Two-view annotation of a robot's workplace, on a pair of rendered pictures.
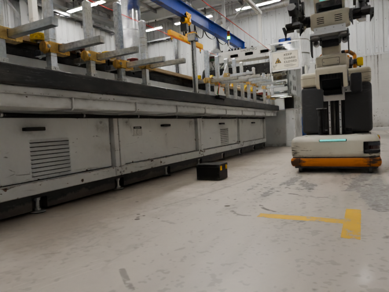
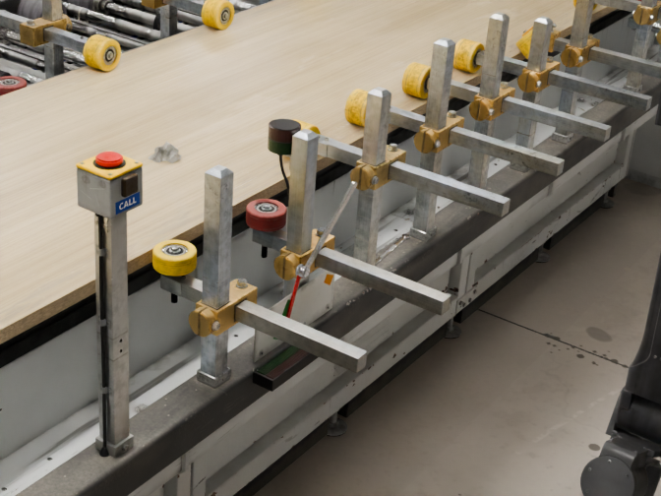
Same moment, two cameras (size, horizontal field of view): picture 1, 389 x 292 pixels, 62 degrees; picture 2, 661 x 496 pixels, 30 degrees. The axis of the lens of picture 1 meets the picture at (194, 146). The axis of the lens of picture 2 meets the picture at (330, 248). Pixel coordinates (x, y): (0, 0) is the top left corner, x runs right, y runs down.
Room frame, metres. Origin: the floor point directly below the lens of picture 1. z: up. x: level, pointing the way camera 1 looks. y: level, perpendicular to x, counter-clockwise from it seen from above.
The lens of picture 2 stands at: (1.27, -0.51, 1.99)
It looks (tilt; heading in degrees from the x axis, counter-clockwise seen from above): 28 degrees down; 5
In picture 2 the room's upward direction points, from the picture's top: 4 degrees clockwise
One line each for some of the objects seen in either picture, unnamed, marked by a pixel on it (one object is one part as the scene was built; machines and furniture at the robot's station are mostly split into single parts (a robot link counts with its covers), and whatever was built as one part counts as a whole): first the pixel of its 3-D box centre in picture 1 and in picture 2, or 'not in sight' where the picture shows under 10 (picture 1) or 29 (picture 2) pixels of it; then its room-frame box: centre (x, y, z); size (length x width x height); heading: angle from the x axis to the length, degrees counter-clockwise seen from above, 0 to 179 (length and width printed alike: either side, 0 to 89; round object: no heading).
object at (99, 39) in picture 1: (68, 47); not in sight; (1.56, 0.57, 0.81); 0.43 x 0.03 x 0.04; 62
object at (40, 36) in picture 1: (39, 44); not in sight; (1.66, 0.75, 0.85); 0.08 x 0.08 x 0.11
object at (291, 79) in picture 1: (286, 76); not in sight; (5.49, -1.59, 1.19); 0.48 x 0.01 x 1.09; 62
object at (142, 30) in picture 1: (144, 57); not in sight; (2.23, 0.30, 0.90); 0.04 x 0.04 x 0.48; 62
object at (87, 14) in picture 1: (89, 46); not in sight; (1.78, 0.53, 0.87); 0.04 x 0.04 x 0.48; 62
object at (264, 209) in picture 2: not in sight; (265, 230); (3.42, -0.20, 0.85); 0.08 x 0.08 x 0.11
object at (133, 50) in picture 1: (105, 56); not in sight; (1.79, 0.46, 0.81); 0.43 x 0.03 x 0.04; 62
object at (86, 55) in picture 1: (93, 57); not in sight; (1.80, 0.52, 0.81); 0.14 x 0.06 x 0.05; 152
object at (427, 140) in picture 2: not in sight; (439, 133); (3.80, -0.52, 0.95); 0.14 x 0.06 x 0.05; 152
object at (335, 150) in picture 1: (336, 148); not in sight; (2.71, -1.18, 0.16); 0.67 x 0.64 x 0.25; 152
